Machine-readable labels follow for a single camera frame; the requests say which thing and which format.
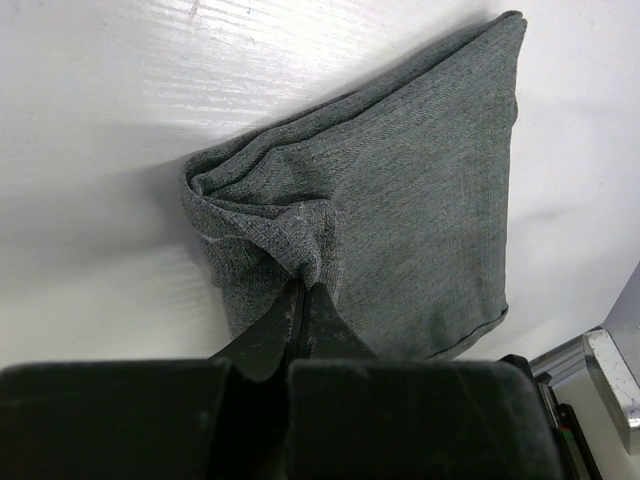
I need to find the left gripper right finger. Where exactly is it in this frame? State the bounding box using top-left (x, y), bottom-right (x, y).
top-left (287, 284), bottom-right (564, 479)

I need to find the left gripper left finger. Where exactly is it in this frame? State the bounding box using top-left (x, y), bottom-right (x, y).
top-left (1, 282), bottom-right (305, 479)

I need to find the grey cloth napkin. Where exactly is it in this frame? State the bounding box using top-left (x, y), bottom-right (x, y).
top-left (180, 11), bottom-right (527, 360)

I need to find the aluminium front rail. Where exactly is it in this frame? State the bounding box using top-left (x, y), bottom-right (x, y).
top-left (530, 327), bottom-right (639, 455)

